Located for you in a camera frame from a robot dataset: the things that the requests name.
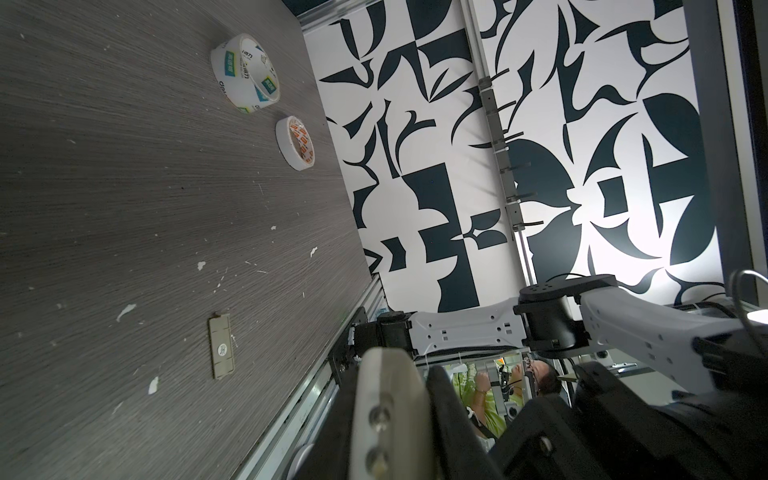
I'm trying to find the large clear printed tape roll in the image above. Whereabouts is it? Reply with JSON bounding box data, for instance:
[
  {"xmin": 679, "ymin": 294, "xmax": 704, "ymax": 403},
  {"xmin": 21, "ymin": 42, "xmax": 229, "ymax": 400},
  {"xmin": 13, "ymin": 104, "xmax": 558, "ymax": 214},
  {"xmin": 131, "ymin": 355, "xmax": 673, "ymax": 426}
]
[{"xmin": 210, "ymin": 34, "xmax": 281, "ymax": 114}]

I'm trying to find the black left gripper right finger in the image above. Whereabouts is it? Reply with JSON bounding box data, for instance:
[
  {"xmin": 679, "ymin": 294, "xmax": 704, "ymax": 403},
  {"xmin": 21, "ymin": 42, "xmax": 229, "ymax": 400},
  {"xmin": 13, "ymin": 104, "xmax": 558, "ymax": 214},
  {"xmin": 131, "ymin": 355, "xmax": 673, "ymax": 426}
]
[{"xmin": 426, "ymin": 366, "xmax": 503, "ymax": 480}]

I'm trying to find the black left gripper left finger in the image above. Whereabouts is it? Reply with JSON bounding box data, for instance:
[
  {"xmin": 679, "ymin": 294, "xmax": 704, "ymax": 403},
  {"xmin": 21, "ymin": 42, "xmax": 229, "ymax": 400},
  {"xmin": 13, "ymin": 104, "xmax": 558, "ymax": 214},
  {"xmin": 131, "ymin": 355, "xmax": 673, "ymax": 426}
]
[{"xmin": 293, "ymin": 367, "xmax": 359, "ymax": 480}]

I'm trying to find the black wall hook rack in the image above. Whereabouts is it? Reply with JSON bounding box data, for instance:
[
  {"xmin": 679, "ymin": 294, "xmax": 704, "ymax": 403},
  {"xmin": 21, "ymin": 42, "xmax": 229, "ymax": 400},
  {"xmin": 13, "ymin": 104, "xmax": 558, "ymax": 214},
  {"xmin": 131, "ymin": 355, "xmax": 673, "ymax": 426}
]
[{"xmin": 477, "ymin": 67, "xmax": 544, "ymax": 233}]

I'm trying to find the small white orange tape roll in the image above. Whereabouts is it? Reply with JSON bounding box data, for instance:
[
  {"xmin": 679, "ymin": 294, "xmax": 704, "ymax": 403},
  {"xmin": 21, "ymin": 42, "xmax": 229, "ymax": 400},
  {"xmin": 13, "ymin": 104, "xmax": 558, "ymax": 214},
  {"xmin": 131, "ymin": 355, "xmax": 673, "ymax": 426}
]
[{"xmin": 275, "ymin": 116, "xmax": 315, "ymax": 171}]

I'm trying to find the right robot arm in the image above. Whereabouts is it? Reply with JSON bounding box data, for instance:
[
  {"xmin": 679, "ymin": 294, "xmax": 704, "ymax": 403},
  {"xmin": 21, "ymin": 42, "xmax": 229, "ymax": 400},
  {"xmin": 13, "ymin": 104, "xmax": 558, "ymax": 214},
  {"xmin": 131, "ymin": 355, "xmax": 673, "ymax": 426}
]
[{"xmin": 316, "ymin": 272, "xmax": 767, "ymax": 479}]

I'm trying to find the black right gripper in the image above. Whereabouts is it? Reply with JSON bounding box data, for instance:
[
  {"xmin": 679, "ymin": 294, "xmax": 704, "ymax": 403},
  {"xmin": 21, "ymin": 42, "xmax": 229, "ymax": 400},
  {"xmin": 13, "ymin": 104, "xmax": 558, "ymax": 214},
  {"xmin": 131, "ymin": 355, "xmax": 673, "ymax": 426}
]
[{"xmin": 490, "ymin": 362, "xmax": 767, "ymax": 479}]

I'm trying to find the grey remote battery cover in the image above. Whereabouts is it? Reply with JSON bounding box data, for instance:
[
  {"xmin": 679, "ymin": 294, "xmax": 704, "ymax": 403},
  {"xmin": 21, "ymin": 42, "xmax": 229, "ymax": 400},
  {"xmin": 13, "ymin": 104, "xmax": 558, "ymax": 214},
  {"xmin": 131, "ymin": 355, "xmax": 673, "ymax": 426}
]
[{"xmin": 208, "ymin": 314, "xmax": 235, "ymax": 379}]

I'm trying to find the person in green shirt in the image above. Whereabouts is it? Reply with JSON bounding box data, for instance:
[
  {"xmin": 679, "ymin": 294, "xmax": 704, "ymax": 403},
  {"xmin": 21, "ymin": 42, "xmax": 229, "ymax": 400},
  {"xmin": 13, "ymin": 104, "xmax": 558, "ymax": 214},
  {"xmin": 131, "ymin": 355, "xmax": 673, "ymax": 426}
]
[{"xmin": 448, "ymin": 359, "xmax": 562, "ymax": 447}]

